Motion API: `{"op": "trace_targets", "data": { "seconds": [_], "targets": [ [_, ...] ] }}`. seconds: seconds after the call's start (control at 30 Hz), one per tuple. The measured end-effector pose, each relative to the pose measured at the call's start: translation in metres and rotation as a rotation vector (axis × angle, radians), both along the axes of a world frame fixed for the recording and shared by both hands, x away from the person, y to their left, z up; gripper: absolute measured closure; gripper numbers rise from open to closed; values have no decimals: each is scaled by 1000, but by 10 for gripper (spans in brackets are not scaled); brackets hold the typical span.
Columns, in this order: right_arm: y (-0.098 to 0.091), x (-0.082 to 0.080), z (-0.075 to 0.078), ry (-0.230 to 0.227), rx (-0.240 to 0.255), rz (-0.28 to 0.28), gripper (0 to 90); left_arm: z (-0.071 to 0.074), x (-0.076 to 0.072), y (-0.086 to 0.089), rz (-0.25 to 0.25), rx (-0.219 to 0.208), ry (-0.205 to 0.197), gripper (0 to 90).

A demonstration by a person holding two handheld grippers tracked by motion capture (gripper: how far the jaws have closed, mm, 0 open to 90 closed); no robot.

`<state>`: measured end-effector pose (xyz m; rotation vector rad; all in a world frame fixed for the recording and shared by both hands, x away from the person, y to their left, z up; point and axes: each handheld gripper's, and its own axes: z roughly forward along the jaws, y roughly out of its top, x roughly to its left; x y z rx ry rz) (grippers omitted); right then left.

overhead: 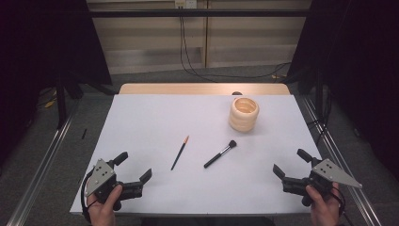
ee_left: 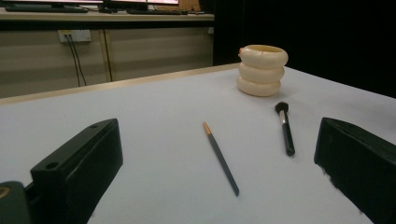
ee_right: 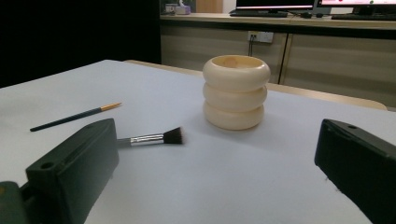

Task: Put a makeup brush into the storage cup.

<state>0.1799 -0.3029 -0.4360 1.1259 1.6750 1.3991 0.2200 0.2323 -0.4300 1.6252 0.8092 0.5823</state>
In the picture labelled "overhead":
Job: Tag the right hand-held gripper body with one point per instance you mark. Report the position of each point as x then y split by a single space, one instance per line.
332 174

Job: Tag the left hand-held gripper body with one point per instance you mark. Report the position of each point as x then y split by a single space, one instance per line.
100 175

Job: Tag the wooden stick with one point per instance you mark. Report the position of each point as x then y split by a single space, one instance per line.
179 153

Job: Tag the black makeup brush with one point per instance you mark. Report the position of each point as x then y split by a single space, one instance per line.
219 154

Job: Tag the cream ribbed brush holder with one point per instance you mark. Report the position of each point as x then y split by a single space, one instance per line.
243 119

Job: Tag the person's right hand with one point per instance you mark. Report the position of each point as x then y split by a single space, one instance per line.
323 210

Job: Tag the person's left hand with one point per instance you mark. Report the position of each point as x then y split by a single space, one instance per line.
102 213

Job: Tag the small black stick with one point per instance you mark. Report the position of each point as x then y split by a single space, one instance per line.
83 134

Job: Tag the white table mat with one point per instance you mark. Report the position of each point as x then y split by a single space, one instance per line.
150 125

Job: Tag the yellow floor marker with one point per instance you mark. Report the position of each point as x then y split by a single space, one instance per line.
49 104

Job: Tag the dark round object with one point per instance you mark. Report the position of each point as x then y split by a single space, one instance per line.
236 93

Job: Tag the light wooden table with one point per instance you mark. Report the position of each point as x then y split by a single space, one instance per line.
188 88

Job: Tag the black curtain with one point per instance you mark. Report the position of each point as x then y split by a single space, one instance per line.
47 40
360 62

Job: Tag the aluminium floor rail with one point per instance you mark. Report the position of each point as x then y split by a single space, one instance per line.
338 157
40 166

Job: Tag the black metal frame bar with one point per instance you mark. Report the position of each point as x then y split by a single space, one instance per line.
188 13

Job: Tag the white wall socket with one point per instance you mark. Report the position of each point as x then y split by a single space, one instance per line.
185 3

